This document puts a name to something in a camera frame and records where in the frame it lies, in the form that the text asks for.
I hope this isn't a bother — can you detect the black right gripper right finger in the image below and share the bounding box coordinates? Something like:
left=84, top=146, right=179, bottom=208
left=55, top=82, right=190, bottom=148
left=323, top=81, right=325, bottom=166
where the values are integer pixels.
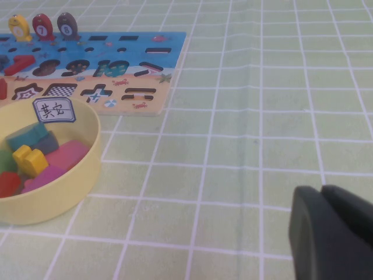
left=320, top=184, right=373, bottom=251

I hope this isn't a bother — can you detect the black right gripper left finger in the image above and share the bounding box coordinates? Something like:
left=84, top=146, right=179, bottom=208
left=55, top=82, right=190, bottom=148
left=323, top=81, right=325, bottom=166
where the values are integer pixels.
left=288, top=185, right=373, bottom=280

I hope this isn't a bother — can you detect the yellow wooden fish piece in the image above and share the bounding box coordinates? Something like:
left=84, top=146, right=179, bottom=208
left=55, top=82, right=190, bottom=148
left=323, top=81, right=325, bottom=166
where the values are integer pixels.
left=8, top=14, right=33, bottom=43

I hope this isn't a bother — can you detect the wooden ocean puzzle board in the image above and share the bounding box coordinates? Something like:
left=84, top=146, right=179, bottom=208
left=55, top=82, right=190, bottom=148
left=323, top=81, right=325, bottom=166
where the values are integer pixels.
left=0, top=31, right=187, bottom=117

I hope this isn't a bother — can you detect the yellow round bowl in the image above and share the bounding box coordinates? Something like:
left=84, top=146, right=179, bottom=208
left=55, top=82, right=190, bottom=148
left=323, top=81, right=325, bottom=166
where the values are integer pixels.
left=0, top=97, right=102, bottom=226

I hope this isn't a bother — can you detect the pink wooden sign piece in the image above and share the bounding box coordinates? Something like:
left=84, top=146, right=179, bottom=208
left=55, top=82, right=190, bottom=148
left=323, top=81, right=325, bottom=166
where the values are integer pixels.
left=45, top=139, right=90, bottom=172

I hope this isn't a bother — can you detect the magenta wooden sign piece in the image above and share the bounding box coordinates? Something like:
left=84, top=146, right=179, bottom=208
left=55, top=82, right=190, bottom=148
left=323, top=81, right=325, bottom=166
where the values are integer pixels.
left=20, top=164, right=68, bottom=194

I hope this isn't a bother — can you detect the grey-blue wooden sign piece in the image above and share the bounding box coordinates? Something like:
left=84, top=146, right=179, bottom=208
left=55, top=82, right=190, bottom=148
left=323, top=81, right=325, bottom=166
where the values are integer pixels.
left=29, top=130, right=60, bottom=156

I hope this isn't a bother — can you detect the white label on yellow bowl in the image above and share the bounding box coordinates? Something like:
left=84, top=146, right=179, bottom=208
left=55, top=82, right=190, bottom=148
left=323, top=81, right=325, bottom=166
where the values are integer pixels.
left=31, top=97, right=76, bottom=124

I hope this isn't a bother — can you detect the yellow wooden sign piece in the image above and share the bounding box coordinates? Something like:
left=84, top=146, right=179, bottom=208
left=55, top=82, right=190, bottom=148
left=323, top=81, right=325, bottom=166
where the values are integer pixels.
left=12, top=145, right=50, bottom=179

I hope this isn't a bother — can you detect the teal wooden sign piece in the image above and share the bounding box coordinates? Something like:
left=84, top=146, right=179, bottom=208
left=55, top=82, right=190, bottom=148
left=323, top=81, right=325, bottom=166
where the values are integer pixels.
left=5, top=121, right=49, bottom=152

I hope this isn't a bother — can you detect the red wooden sign piece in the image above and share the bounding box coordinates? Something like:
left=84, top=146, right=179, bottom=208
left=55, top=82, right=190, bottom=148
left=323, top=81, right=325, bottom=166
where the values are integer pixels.
left=0, top=171, right=23, bottom=198

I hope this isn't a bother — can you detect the green wooden sign piece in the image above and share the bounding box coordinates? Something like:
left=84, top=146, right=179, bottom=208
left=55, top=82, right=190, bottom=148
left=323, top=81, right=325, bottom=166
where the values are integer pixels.
left=0, top=149, right=18, bottom=175

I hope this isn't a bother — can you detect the brown wooden fish piece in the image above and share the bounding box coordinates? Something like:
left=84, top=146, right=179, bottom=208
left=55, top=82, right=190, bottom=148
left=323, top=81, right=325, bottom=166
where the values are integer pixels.
left=57, top=12, right=82, bottom=41

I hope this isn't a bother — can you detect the red number seven piece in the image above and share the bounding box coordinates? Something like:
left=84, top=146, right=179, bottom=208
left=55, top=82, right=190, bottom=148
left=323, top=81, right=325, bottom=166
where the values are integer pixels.
left=3, top=54, right=36, bottom=76

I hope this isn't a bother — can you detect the red wooden fish piece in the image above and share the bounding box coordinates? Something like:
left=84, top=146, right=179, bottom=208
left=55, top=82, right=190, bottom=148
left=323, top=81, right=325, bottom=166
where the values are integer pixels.
left=31, top=13, right=55, bottom=41

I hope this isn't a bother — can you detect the green checked tablecloth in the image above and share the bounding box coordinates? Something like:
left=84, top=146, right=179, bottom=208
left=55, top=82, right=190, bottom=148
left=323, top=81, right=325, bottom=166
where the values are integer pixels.
left=0, top=0, right=373, bottom=280

